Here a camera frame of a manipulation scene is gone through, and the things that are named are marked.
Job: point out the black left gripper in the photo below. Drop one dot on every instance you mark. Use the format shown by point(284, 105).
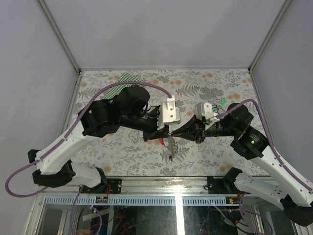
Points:
point(151, 134)

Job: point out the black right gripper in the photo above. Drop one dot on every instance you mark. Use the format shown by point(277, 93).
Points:
point(194, 129)

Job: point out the red handled carabiner keyring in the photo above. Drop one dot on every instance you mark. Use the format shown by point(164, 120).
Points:
point(166, 142)

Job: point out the silver keys bunch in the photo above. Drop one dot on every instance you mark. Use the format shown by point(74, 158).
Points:
point(172, 155)

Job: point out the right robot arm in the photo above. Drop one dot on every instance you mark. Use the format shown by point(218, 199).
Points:
point(292, 193)

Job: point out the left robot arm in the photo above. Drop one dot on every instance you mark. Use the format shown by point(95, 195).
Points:
point(127, 109)

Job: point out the green key tag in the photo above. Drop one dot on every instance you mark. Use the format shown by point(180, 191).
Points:
point(223, 101)

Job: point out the green white striped cloth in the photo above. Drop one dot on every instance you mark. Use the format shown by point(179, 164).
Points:
point(112, 92)

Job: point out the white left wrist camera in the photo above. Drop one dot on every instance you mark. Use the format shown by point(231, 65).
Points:
point(169, 113)

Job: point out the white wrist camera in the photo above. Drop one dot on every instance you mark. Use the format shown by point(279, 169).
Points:
point(169, 113)
point(205, 110)

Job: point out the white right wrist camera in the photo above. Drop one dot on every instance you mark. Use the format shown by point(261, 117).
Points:
point(205, 110)

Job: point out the aluminium front rail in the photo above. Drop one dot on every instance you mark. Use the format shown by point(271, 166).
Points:
point(164, 186)

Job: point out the blue slotted cable duct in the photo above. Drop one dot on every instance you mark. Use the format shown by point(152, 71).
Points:
point(136, 200)

